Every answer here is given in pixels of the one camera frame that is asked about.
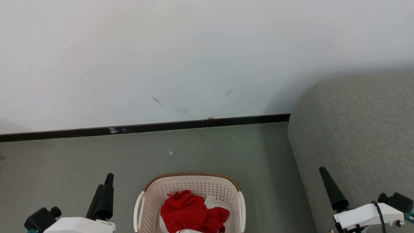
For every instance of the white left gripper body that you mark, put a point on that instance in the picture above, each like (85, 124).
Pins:
(81, 226)

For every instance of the red cloth garment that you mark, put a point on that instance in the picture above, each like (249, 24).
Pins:
(187, 210)

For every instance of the white cloth garment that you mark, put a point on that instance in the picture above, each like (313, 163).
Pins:
(212, 203)

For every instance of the beige perforated laundry basket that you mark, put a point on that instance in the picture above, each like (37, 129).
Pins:
(194, 183)

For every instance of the grey fabric sofa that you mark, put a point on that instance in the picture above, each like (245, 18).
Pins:
(355, 136)

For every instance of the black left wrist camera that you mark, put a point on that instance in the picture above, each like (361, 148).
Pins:
(40, 219)

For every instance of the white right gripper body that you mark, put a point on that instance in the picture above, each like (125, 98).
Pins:
(359, 216)

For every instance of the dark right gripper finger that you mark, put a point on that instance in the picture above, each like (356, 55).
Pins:
(334, 194)

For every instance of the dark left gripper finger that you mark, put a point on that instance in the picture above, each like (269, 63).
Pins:
(95, 207)
(108, 197)

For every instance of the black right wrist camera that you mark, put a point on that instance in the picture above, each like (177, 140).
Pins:
(399, 201)

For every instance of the black baseboard strip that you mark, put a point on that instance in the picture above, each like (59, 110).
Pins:
(145, 127)

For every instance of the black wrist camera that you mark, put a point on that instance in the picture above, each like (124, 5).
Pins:
(40, 219)
(399, 201)

